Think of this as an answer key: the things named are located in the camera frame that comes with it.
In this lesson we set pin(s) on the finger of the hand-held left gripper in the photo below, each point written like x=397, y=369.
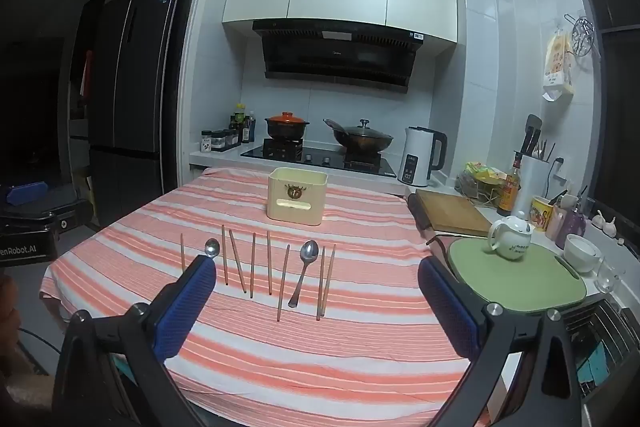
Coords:
x=60, y=214
x=25, y=194

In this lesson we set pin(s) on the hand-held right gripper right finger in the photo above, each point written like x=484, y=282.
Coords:
x=447, y=307

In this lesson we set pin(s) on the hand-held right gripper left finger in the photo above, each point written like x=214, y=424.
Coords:
x=185, y=307

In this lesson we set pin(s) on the metal spoon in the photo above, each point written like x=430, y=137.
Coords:
x=212, y=249
x=310, y=251

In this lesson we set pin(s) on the wooden chopstick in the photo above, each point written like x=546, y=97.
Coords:
x=328, y=279
x=283, y=282
x=225, y=257
x=253, y=264
x=269, y=262
x=238, y=262
x=320, y=282

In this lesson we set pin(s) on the cream utensil holder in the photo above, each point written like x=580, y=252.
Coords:
x=297, y=202

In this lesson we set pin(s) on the green cutting mat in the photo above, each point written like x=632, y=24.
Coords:
x=515, y=282

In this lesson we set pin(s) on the white teapot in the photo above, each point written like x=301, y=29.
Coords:
x=510, y=239

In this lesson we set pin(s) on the wooden cutting board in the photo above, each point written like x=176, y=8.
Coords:
x=452, y=212

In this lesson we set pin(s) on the orange white striped tablecloth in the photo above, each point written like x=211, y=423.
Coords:
x=300, y=357

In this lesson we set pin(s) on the plastic bag of noodles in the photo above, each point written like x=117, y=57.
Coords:
x=480, y=182

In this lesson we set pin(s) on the yellow printed mug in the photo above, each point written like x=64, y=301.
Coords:
x=541, y=216

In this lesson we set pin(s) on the yellow label sauce bottle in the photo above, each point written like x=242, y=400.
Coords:
x=510, y=192

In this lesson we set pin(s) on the pink cup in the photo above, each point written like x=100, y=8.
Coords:
x=555, y=223

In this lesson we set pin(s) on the white bowl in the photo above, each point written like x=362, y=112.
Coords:
x=581, y=252

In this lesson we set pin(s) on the purple bottle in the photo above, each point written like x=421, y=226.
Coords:
x=571, y=222

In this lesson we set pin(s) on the dark refrigerator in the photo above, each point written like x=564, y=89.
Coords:
x=135, y=82

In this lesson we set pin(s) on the white electric kettle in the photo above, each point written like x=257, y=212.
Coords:
x=417, y=157

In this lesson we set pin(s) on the white knife caddy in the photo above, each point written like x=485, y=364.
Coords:
x=534, y=179

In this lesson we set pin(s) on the metal dish rack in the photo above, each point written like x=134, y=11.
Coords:
x=605, y=347

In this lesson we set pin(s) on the clear glass cup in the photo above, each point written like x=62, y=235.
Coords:
x=610, y=276

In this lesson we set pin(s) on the row of spice jars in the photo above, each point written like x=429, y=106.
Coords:
x=220, y=141

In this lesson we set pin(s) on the garlic bulbs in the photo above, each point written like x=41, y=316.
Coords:
x=605, y=224

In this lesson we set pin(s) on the black kitchen tools in caddy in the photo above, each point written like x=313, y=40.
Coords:
x=531, y=137

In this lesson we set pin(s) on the black wok with glass lid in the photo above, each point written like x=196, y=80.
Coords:
x=360, y=137

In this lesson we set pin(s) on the black gas cooktop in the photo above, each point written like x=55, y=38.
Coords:
x=320, y=157

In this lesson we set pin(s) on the clay pot with orange lid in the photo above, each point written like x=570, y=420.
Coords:
x=286, y=127

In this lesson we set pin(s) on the hanging plastic bag pack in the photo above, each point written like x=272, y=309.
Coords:
x=557, y=67

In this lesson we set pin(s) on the black range hood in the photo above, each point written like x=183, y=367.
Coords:
x=335, y=57

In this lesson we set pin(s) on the white wall outlet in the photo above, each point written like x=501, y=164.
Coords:
x=557, y=168

